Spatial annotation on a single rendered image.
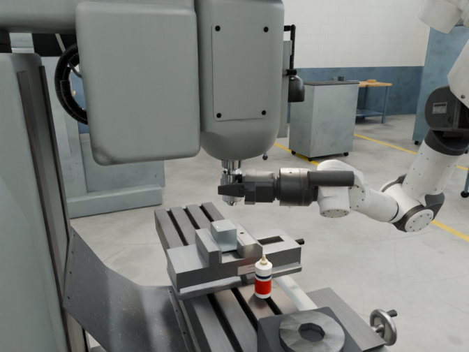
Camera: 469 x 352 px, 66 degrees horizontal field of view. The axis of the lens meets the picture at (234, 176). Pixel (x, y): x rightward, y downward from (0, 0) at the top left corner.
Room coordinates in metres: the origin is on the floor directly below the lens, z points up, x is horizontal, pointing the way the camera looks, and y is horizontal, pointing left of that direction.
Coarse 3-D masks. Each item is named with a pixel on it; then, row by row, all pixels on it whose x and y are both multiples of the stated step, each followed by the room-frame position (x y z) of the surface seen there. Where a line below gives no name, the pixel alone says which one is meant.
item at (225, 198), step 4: (224, 180) 0.77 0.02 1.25; (228, 180) 0.77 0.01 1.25; (232, 180) 0.77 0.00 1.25; (236, 180) 0.77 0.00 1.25; (240, 180) 0.77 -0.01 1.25; (224, 196) 0.77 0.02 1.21; (228, 196) 0.77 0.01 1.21; (232, 196) 0.77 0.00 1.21; (224, 200) 0.77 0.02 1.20; (228, 200) 0.77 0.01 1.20; (232, 200) 0.77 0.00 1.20; (236, 200) 0.77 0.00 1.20; (240, 200) 0.77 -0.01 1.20
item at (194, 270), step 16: (208, 240) 0.82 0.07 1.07; (272, 240) 0.92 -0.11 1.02; (288, 240) 0.90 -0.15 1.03; (176, 256) 0.82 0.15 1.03; (192, 256) 0.82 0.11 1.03; (208, 256) 0.77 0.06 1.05; (224, 256) 0.81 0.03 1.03; (240, 256) 0.81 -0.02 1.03; (256, 256) 0.82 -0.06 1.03; (272, 256) 0.83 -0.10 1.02; (288, 256) 0.85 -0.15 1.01; (176, 272) 0.74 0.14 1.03; (192, 272) 0.76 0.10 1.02; (208, 272) 0.77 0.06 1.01; (224, 272) 0.79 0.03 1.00; (240, 272) 0.80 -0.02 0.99; (272, 272) 0.82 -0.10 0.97; (288, 272) 0.84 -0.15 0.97; (176, 288) 0.75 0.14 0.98; (192, 288) 0.75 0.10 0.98; (208, 288) 0.76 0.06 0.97; (224, 288) 0.77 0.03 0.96
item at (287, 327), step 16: (272, 320) 0.44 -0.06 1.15; (288, 320) 0.43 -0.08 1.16; (304, 320) 0.43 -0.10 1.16; (320, 320) 0.43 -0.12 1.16; (336, 320) 0.44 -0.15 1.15; (272, 336) 0.41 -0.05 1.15; (288, 336) 0.40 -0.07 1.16; (304, 336) 0.41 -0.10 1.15; (320, 336) 0.41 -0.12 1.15; (336, 336) 0.40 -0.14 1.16
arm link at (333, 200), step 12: (300, 168) 0.78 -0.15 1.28; (324, 168) 0.77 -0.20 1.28; (336, 168) 0.77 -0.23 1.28; (300, 180) 0.74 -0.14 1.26; (312, 180) 0.72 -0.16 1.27; (324, 180) 0.72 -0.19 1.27; (336, 180) 0.72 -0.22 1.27; (348, 180) 0.71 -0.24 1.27; (300, 192) 0.73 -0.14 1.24; (312, 192) 0.73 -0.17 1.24; (324, 192) 0.73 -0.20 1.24; (336, 192) 0.73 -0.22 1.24; (300, 204) 0.74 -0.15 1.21; (324, 204) 0.73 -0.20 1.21; (336, 204) 0.71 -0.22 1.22; (348, 204) 0.73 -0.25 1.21; (324, 216) 0.74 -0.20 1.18; (336, 216) 0.74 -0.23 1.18
